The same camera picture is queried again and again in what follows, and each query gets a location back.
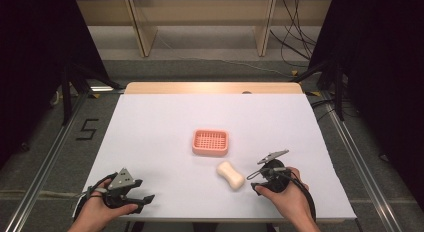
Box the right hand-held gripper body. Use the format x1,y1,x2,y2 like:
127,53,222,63
256,149,293,194

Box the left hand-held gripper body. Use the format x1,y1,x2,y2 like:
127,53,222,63
103,167,144,210

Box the cream soap bar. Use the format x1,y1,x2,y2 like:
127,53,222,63
216,160,246,192

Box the pink soap dish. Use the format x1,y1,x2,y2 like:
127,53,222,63
191,128,230,157

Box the person's right hand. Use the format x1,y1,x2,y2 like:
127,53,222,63
254,166,311,225

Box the person's left hand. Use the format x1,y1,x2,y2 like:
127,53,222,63
75,178,139,232

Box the white table cover sheet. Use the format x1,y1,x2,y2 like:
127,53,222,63
82,93,357,222

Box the black metal stand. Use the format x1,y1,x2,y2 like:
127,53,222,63
290,58,346,122
60,60,125,127

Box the black curtain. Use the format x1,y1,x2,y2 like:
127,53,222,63
308,0,424,213
0,0,111,170

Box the beige wooden desk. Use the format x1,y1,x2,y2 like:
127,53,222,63
75,0,333,58

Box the aluminium floor rail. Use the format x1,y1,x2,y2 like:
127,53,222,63
322,91,405,232
3,91,88,232

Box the black floor cables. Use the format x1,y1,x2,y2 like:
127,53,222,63
269,0,318,68

